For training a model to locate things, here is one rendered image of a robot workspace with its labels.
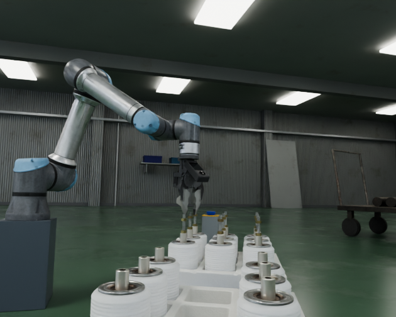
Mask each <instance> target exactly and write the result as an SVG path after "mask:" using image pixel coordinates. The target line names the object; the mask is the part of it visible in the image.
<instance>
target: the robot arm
mask: <svg viewBox="0 0 396 317"><path fill-rule="evenodd" d="M63 74H64V77H65V80H66V81H67V83H68V84H69V85H70V86H72V87H73V88H74V91H73V95H74V97H75V99H74V102H73V105H72V107H71V109H70V113H69V115H68V117H67V120H66V122H65V125H64V128H63V130H62V133H61V135H60V138H59V141H58V143H57V146H56V149H55V151H54V153H53V154H50V155H49V156H48V158H19V159H17V160H16V161H15V163H14V169H13V171H14V176H13V193H12V199H11V202H10V204H9V206H8V209H7V211H6V214H5V220H9V221H39V220H49V219H50V210H49V207H48V203H47V191H55V192H61V191H67V190H69V189H71V188H72V187H73V186H74V185H75V183H76V181H77V170H76V169H75V168H76V166H77V164H76V162H75V158H76V155H77V152H78V150H79V147H80V144H81V142H82V139H83V137H84V135H85V131H86V129H87V127H88V124H89V122H90V119H91V116H92V114H93V112H94V108H95V107H96V106H97V105H100V104H101V103H103V104H104V105H105V106H107V107H108V108H109V109H111V110H113V111H114V112H115V113H117V114H118V115H120V116H121V117H122V118H124V119H125V120H126V121H128V122H130V123H131V124H132V125H134V126H135V128H136V129H137V130H138V131H140V132H141V133H144V134H147V135H148V136H149V137H150V139H151V140H156V141H162V140H179V154H180V155H179V157H178V161H180V172H179V171H178V172H176V173H173V187H176V188H178V189H179V194H180V196H179V197H178V198H177V200H176V202H177V204H178V205H180V206H181V208H182V212H183V214H185V215H186V214H187V212H188V208H187V206H188V198H189V195H190V192H189V191H188V190H187V189H189V188H193V190H192V197H191V198H190V203H191V204H192V205H193V206H194V208H193V214H194V215H196V213H197V211H198V209H199V206H200V204H201V201H202V196H203V193H204V186H203V182H208V181H209V178H210V176H209V175H208V174H207V173H206V172H205V170H204V169H203V168H202V167H201V166H200V165H199V164H198V163H197V162H196V161H195V160H198V159H199V154H200V127H201V126H200V117H199V115H198V114H195V113H182V114H181V115H180V118H179V120H165V119H163V118H162V117H160V116H158V115H156V114H155V113H153V112H152V111H150V110H149V109H147V108H145V107H144V106H143V105H141V104H140V103H138V102H137V101H135V100H134V99H132V98H131V97H129V96H128V95H127V94H125V93H124V92H122V91H120V90H119V89H118V88H116V87H114V86H113V84H112V80H111V78H110V76H109V75H108V74H107V73H105V71H103V70H102V69H99V68H98V67H96V66H95V65H93V64H91V63H90V62H88V61H86V60H84V59H81V58H77V59H73V60H71V61H69V62H68V63H67V64H66V66H65V68H64V72H63ZM174 180H175V183H174Z"/></svg>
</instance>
